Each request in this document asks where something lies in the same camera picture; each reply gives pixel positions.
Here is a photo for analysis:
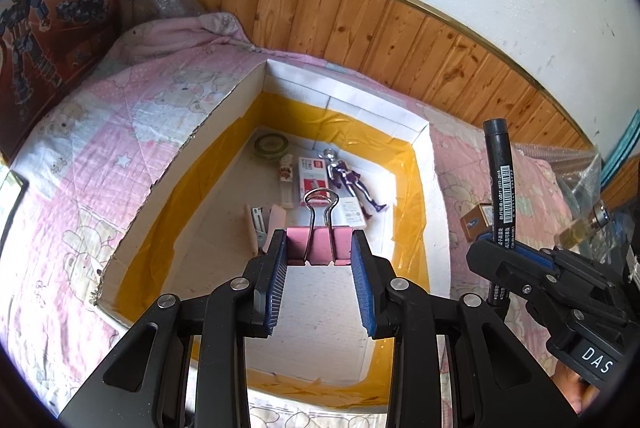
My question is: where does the smartphone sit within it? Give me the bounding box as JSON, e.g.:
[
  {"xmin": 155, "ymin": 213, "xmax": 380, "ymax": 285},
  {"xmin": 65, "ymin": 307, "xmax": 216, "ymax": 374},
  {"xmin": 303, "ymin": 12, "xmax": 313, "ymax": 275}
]
[{"xmin": 0, "ymin": 171, "xmax": 28, "ymax": 255}]

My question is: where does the small white printed box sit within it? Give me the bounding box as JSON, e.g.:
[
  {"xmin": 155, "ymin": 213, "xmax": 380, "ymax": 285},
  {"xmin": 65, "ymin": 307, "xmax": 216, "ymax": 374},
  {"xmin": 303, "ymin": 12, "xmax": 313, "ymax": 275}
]
[{"xmin": 332, "ymin": 197, "xmax": 369, "ymax": 232}]

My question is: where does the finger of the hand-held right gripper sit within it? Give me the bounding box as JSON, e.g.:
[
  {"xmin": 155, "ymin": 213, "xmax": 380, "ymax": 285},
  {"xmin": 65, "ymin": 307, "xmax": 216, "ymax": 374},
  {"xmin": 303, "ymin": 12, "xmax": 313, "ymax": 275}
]
[
  {"xmin": 515, "ymin": 243, "xmax": 629, "ymax": 309},
  {"xmin": 466, "ymin": 237, "xmax": 552, "ymax": 305}
]

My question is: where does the black marker pen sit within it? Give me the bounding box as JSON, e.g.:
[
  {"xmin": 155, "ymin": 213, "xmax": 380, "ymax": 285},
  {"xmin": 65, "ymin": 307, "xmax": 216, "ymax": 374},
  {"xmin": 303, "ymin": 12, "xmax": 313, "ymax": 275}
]
[{"xmin": 482, "ymin": 119, "xmax": 517, "ymax": 309}]

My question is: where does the pink binder clip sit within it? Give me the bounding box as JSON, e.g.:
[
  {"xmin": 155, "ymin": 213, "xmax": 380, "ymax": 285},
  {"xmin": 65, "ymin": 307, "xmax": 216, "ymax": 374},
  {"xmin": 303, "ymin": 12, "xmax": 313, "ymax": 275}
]
[{"xmin": 284, "ymin": 188, "xmax": 354, "ymax": 267}]

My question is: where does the teal painted frame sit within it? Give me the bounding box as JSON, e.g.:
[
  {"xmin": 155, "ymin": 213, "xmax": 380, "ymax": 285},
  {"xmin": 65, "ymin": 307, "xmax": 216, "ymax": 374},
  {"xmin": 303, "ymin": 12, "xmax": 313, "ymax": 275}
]
[{"xmin": 599, "ymin": 106, "xmax": 640, "ymax": 189}]

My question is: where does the small amber box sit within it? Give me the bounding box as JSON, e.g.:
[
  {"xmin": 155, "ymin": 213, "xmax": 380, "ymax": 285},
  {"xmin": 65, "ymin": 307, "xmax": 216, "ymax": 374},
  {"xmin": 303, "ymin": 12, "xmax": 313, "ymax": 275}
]
[{"xmin": 458, "ymin": 202, "xmax": 496, "ymax": 243}]

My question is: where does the pink bear printed blanket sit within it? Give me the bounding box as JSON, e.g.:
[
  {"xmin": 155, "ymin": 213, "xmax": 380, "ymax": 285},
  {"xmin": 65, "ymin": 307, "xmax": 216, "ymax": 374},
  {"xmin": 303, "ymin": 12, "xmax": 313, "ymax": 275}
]
[{"xmin": 0, "ymin": 10, "xmax": 621, "ymax": 428}]

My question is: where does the white cardboard box yellow tape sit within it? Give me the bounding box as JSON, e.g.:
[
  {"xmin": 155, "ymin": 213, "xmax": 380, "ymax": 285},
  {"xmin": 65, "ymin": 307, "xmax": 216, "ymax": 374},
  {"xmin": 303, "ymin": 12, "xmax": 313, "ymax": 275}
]
[{"xmin": 95, "ymin": 58, "xmax": 454, "ymax": 409}]

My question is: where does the glass bottle yellow liquid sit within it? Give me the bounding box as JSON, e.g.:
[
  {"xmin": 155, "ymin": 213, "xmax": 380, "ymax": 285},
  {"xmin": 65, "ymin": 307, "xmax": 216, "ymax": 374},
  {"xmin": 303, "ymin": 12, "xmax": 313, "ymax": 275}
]
[{"xmin": 556, "ymin": 200, "xmax": 612, "ymax": 249}]

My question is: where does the robot toy box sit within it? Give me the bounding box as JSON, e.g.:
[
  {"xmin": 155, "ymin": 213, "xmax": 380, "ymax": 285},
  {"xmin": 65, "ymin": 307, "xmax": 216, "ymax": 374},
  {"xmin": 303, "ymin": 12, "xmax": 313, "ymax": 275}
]
[{"xmin": 0, "ymin": 0, "xmax": 122, "ymax": 159}]

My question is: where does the person's right hand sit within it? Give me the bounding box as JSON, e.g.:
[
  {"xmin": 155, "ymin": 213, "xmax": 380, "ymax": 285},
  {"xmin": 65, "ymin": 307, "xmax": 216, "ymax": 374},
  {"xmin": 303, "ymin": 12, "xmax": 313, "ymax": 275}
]
[{"xmin": 551, "ymin": 364, "xmax": 602, "ymax": 415}]

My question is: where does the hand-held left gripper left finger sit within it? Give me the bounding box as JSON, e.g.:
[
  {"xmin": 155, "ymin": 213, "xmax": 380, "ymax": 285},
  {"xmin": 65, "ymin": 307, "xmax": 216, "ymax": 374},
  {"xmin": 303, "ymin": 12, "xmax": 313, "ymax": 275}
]
[{"xmin": 59, "ymin": 229, "xmax": 289, "ymax": 428}]

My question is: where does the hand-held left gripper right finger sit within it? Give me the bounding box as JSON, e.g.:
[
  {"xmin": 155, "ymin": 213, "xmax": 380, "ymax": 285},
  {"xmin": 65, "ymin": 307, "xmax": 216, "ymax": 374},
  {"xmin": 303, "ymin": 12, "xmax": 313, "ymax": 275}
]
[{"xmin": 350, "ymin": 229, "xmax": 582, "ymax": 428}]

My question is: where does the metal nail clipper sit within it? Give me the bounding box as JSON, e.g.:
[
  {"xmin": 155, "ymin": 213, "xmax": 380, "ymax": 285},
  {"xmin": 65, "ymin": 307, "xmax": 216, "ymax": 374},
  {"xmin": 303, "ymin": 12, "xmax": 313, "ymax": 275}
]
[{"xmin": 251, "ymin": 205, "xmax": 267, "ymax": 243}]

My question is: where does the white toothpick container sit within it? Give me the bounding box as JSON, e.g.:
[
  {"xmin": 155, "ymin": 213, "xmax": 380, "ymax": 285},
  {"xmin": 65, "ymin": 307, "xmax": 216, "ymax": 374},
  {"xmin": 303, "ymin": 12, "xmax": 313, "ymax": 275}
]
[{"xmin": 277, "ymin": 156, "xmax": 297, "ymax": 209}]

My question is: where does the small red white box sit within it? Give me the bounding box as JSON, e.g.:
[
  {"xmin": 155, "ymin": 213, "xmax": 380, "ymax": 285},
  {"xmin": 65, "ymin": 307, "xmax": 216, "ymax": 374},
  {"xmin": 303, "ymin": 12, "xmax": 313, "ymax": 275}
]
[{"xmin": 298, "ymin": 156, "xmax": 334, "ymax": 207}]

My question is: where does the purple action figure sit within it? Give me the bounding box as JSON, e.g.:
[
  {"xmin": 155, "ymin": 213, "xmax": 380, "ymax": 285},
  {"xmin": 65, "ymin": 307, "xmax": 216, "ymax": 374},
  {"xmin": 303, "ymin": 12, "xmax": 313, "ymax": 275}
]
[{"xmin": 319, "ymin": 149, "xmax": 389, "ymax": 221}]

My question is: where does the green tape roll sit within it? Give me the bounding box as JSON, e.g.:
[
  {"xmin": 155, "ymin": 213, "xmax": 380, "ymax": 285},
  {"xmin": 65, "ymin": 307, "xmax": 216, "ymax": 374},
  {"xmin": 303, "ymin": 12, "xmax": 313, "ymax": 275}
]
[{"xmin": 253, "ymin": 133, "xmax": 292, "ymax": 158}]

